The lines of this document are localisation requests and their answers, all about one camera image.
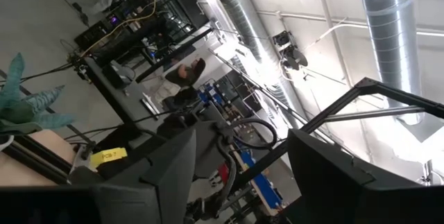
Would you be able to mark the blue panel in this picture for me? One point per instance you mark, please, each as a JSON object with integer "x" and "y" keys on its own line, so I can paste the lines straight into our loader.
{"x": 263, "y": 182}

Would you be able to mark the person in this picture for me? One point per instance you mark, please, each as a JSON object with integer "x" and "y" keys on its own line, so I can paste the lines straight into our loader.
{"x": 187, "y": 73}

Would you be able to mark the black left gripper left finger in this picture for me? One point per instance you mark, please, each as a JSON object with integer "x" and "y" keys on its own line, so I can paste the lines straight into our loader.
{"x": 166, "y": 189}

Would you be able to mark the dark grey desk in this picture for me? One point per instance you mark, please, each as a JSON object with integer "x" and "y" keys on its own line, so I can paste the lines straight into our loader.
{"x": 121, "y": 102}

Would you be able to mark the black computer tower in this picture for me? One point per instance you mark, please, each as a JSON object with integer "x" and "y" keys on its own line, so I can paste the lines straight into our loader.
{"x": 93, "y": 35}

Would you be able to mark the black aluminium station frame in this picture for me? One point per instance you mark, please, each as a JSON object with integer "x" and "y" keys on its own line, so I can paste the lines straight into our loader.
{"x": 381, "y": 90}

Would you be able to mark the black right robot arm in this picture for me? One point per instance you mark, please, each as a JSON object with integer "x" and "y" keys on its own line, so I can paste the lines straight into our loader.
{"x": 208, "y": 137}

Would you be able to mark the silver ventilation duct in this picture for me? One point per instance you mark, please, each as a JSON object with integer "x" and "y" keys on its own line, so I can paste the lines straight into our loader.
{"x": 243, "y": 19}
{"x": 392, "y": 43}

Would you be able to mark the green plant in white pot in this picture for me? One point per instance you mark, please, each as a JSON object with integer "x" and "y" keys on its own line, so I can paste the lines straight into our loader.
{"x": 21, "y": 109}

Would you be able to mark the black ceiling-mounted device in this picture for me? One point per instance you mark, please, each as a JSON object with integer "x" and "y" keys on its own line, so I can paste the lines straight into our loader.
{"x": 289, "y": 54}

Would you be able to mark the yellow label tag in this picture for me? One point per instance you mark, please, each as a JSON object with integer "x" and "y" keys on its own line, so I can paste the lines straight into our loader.
{"x": 109, "y": 156}

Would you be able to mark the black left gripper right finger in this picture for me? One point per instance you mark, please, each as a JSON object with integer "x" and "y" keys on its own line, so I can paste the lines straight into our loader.
{"x": 329, "y": 189}

